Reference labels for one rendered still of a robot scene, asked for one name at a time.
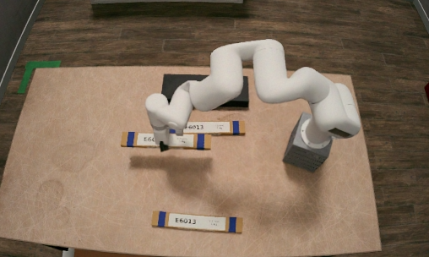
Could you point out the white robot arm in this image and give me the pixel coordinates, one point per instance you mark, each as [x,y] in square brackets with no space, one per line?
[329,102]

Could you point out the tan flat pack with white e6013 label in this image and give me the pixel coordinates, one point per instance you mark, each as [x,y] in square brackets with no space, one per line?
[197,222]

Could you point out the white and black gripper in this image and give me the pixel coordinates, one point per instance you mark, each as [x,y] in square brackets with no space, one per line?
[161,138]

